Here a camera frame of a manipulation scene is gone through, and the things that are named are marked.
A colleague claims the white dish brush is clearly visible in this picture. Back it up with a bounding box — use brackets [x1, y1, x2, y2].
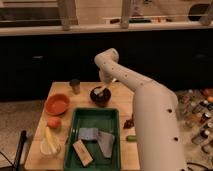
[94, 79, 117, 96]

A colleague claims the dark purple bowl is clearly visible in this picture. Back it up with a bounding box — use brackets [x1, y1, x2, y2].
[90, 88, 111, 107]

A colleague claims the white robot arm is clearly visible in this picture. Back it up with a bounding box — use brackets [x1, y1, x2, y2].
[94, 48, 187, 171]

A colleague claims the orange bowl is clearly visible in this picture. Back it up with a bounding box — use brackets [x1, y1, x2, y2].
[44, 93, 70, 116]

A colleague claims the green plastic tray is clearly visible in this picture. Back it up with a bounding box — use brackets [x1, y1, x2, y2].
[63, 108, 121, 171]

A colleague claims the brown dried food pile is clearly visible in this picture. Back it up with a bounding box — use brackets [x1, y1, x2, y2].
[123, 116, 134, 129]

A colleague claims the grey cloth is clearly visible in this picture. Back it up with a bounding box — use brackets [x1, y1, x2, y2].
[98, 131, 115, 158]

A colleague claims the green chili pepper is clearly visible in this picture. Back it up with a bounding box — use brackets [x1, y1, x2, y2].
[126, 135, 137, 142]

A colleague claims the orange fruit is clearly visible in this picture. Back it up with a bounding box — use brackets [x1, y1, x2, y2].
[47, 116, 62, 129]

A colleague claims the tan wooden block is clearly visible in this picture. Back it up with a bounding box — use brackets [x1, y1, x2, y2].
[73, 140, 93, 167]

